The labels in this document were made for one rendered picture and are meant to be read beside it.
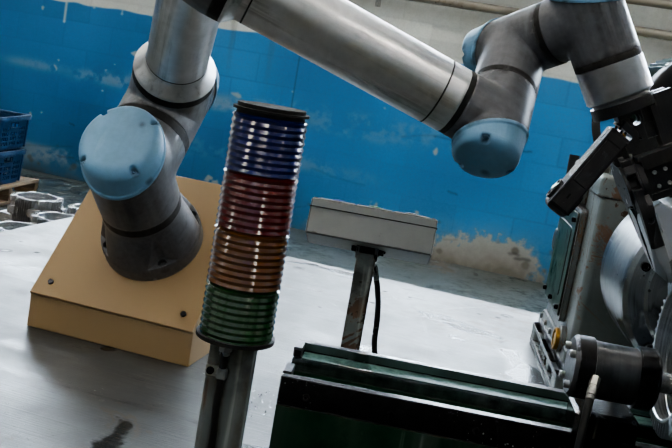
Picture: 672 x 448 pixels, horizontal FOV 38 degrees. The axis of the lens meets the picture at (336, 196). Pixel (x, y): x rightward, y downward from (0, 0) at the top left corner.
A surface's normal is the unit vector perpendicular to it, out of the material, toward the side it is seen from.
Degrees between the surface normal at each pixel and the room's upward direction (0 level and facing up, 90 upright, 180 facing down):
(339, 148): 90
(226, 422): 90
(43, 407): 0
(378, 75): 113
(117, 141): 53
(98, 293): 45
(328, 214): 68
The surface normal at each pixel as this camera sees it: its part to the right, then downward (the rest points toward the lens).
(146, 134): -0.11, -0.52
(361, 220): -0.02, -0.25
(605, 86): -0.52, 0.27
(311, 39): -0.16, 0.58
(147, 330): -0.26, 0.09
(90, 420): 0.17, -0.98
